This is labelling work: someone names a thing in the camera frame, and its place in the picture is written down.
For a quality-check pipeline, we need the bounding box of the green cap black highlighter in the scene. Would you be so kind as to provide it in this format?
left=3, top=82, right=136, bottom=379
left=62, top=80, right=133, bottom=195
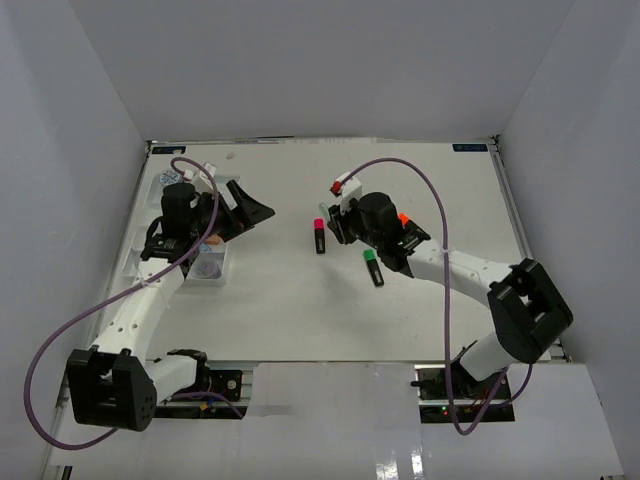
left=363, top=249, right=385, bottom=288

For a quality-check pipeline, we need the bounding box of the left blue table label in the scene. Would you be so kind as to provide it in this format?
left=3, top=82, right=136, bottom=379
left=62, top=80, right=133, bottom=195
left=151, top=146, right=186, bottom=156

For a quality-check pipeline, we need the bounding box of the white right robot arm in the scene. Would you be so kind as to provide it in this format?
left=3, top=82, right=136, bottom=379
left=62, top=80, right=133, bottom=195
left=325, top=192, right=573, bottom=399

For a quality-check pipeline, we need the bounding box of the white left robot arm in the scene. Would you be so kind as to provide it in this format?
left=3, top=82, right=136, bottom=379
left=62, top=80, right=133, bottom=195
left=66, top=180, right=275, bottom=431

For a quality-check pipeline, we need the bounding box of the pink cap black highlighter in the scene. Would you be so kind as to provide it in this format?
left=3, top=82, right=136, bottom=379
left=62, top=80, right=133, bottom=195
left=313, top=218, right=326, bottom=255

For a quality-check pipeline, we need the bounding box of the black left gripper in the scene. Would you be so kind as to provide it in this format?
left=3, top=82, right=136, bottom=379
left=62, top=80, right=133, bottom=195
left=188, top=180, right=274, bottom=242

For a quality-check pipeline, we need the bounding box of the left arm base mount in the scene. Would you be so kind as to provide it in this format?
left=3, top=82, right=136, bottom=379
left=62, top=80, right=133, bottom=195
left=157, top=349, right=247, bottom=420

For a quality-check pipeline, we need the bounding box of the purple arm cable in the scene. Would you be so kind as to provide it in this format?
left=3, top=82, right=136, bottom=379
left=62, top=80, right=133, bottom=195
left=344, top=157, right=533, bottom=436
left=23, top=157, right=246, bottom=449

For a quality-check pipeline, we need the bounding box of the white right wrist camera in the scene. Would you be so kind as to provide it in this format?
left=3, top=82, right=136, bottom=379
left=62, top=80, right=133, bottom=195
left=330, top=171, right=362, bottom=211

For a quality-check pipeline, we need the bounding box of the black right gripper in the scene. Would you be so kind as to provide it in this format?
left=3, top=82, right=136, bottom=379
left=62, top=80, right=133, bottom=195
left=329, top=195, right=383, bottom=250

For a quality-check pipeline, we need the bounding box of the blue table label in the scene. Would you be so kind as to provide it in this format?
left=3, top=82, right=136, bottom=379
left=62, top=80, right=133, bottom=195
left=452, top=143, right=488, bottom=152
left=151, top=146, right=186, bottom=156

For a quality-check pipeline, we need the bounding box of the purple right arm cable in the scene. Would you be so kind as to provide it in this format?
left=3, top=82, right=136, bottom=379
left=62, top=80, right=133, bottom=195
left=344, top=157, right=533, bottom=436

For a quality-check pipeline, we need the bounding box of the blue lidded jar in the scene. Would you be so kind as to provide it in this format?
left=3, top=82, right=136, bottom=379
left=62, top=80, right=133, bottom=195
left=158, top=169, right=183, bottom=189

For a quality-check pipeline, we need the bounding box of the right blue table label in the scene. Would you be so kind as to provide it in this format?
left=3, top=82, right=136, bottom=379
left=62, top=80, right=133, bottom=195
left=452, top=143, right=488, bottom=152

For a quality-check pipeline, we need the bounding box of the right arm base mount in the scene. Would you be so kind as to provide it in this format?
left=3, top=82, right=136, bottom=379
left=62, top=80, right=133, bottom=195
left=413, top=367, right=516, bottom=424

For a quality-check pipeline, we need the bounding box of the white compartment tray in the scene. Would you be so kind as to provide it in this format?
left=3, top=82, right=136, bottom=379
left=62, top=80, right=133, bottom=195
left=123, top=170, right=246, bottom=287

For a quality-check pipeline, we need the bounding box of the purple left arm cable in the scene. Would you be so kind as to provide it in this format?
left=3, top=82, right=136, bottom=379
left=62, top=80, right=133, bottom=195
left=23, top=157, right=246, bottom=449

